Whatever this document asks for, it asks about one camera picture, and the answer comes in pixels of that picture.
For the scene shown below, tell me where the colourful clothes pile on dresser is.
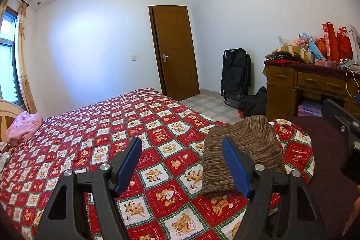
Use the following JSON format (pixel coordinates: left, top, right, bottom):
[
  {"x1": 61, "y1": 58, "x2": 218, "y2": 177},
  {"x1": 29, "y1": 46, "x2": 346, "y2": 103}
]
[{"x1": 265, "y1": 38, "x2": 312, "y2": 64}]

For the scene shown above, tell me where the white cable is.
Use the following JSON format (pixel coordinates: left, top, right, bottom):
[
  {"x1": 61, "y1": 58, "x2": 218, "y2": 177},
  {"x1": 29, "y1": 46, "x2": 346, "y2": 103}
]
[{"x1": 344, "y1": 67, "x2": 360, "y2": 99}]

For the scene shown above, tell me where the window with blue frame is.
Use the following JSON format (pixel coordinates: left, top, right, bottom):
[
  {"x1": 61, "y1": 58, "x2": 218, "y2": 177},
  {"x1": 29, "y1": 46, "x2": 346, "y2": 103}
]
[{"x1": 0, "y1": 7, "x2": 24, "y2": 107}]

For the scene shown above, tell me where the right hand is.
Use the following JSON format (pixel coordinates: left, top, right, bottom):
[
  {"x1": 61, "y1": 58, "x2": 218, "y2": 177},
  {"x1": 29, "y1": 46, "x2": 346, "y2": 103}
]
[{"x1": 342, "y1": 197, "x2": 360, "y2": 236}]

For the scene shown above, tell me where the wooden bed headboard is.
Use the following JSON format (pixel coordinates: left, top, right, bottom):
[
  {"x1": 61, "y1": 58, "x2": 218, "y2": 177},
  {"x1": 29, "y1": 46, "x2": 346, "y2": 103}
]
[{"x1": 0, "y1": 99, "x2": 23, "y2": 142}]

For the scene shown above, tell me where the brown wooden door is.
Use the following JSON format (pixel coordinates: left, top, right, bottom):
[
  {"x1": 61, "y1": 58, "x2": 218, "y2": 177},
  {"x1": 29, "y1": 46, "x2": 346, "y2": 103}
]
[{"x1": 149, "y1": 5, "x2": 200, "y2": 101}]

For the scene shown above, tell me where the purple box under dresser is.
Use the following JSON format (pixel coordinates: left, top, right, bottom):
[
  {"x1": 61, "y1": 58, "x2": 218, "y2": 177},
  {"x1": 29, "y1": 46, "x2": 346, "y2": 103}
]
[{"x1": 297, "y1": 102, "x2": 322, "y2": 118}]

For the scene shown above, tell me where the black bag on floor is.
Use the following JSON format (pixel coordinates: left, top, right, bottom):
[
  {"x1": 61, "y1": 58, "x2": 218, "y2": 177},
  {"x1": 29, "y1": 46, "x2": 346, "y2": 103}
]
[{"x1": 238, "y1": 86, "x2": 267, "y2": 118}]

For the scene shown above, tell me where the white grey clothes pile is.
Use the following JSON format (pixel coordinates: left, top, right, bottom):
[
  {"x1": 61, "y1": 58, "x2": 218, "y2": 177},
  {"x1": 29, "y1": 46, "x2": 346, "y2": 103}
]
[{"x1": 0, "y1": 141, "x2": 12, "y2": 172}]

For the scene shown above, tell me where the dark maroon cloth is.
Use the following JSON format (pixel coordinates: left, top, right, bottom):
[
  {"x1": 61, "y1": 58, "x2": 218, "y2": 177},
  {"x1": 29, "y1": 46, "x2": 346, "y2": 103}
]
[{"x1": 289, "y1": 116, "x2": 359, "y2": 239}]

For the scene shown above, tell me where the wooden dresser with drawers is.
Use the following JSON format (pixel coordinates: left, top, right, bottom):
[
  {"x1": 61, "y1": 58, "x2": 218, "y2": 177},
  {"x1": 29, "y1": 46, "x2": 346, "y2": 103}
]
[{"x1": 264, "y1": 61, "x2": 359, "y2": 120}]

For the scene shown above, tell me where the brown knitted sweater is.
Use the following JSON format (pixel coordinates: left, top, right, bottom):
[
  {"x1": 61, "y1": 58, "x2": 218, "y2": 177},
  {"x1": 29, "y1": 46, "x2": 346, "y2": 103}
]
[{"x1": 201, "y1": 114, "x2": 288, "y2": 197}]

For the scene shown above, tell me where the red patchwork bed quilt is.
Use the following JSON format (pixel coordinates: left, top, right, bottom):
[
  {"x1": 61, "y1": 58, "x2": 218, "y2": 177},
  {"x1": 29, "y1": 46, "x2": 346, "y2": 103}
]
[{"x1": 0, "y1": 87, "x2": 316, "y2": 240}]

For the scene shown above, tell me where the red gift bag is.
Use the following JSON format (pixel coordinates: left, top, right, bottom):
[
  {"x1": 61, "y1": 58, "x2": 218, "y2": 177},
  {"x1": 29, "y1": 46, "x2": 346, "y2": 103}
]
[
  {"x1": 322, "y1": 22, "x2": 340, "y2": 63},
  {"x1": 336, "y1": 27, "x2": 353, "y2": 60}
]

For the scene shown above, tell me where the beige patterned curtain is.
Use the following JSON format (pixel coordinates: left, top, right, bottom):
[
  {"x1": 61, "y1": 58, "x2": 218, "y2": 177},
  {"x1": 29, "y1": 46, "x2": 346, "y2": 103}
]
[{"x1": 15, "y1": 2, "x2": 37, "y2": 114}]

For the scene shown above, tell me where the pink folded cloth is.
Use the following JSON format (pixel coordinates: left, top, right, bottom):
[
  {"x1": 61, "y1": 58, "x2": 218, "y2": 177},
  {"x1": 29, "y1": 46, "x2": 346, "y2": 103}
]
[{"x1": 4, "y1": 112, "x2": 43, "y2": 146}]

